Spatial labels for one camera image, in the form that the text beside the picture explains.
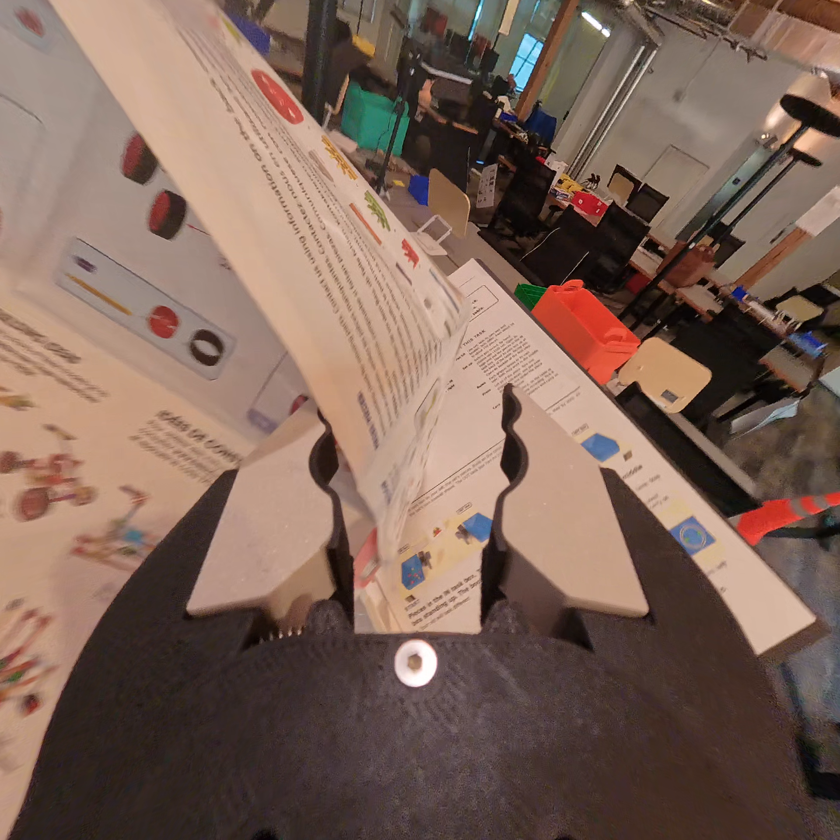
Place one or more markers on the small blue bin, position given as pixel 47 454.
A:
pixel 418 189

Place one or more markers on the instruction sheet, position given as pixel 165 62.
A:
pixel 295 229

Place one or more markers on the white printed task sheet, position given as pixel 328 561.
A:
pixel 499 348

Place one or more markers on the red storage bin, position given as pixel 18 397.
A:
pixel 590 203

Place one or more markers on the orange plastic crate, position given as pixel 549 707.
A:
pixel 584 328

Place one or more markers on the green plastic crate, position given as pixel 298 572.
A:
pixel 528 295

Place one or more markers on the black office chair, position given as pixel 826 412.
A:
pixel 617 243
pixel 525 190

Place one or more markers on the teal plastic crate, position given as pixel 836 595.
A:
pixel 371 118

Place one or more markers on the white document stand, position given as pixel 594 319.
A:
pixel 768 604

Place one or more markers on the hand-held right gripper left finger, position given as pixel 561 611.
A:
pixel 262 538

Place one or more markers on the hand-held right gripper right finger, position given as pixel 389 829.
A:
pixel 564 538

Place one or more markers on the black floor lamp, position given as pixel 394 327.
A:
pixel 810 111

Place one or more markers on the beige rounded board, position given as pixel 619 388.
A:
pixel 666 374
pixel 449 203

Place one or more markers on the orange striped traffic cone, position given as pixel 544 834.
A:
pixel 787 515

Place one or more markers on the black pole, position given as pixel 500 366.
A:
pixel 319 59

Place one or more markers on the wooden support post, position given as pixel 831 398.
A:
pixel 548 56

